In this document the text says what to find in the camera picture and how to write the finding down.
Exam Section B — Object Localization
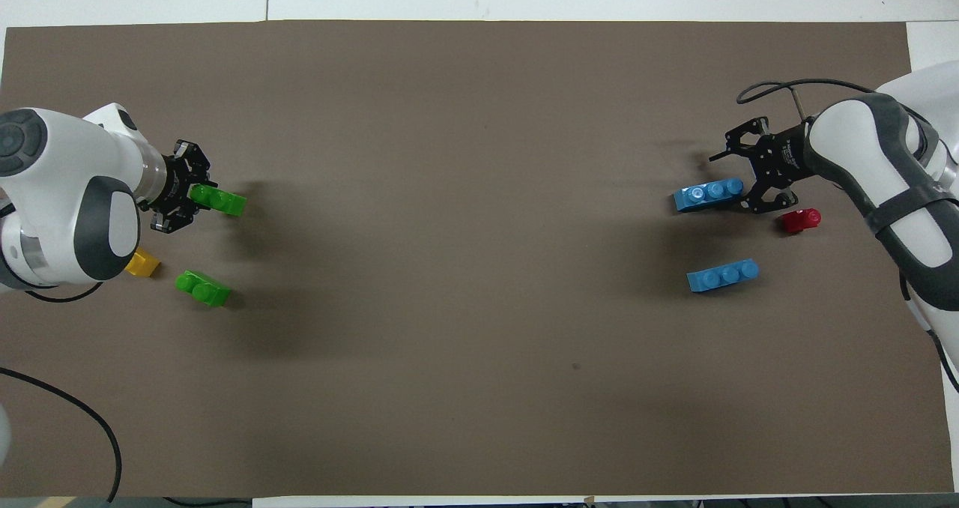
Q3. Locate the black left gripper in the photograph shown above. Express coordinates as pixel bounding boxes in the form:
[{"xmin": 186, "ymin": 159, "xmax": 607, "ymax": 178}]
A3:
[{"xmin": 141, "ymin": 139, "xmax": 213, "ymax": 235}]

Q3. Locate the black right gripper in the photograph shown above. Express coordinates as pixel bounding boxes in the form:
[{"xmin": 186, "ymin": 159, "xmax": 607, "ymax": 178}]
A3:
[{"xmin": 710, "ymin": 117, "xmax": 814, "ymax": 215}]

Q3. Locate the green two-stud toy brick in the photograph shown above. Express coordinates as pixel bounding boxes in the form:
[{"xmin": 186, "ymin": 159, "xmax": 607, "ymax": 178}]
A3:
[
  {"xmin": 190, "ymin": 184, "xmax": 248, "ymax": 218},
  {"xmin": 175, "ymin": 270, "xmax": 232, "ymax": 307}
]

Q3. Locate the blue three-stud toy brick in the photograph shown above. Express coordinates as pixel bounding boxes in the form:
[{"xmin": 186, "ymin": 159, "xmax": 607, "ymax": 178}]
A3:
[
  {"xmin": 686, "ymin": 258, "xmax": 760, "ymax": 294},
  {"xmin": 673, "ymin": 178, "xmax": 746, "ymax": 213}
]

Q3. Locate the red one-stud toy brick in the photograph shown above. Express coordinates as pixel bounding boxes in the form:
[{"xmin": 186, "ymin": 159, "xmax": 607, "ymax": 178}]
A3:
[{"xmin": 782, "ymin": 208, "xmax": 822, "ymax": 235}]

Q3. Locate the yellow two-stud toy brick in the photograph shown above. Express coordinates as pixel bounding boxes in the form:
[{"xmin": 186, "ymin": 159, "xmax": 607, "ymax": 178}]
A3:
[{"xmin": 125, "ymin": 248, "xmax": 161, "ymax": 278}]

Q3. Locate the brown paper table mat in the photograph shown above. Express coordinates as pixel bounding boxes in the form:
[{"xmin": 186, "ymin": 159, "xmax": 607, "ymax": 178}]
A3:
[{"xmin": 0, "ymin": 19, "xmax": 955, "ymax": 498}]

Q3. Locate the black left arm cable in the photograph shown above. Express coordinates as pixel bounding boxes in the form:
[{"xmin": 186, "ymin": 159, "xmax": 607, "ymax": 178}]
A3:
[{"xmin": 0, "ymin": 279, "xmax": 123, "ymax": 503}]

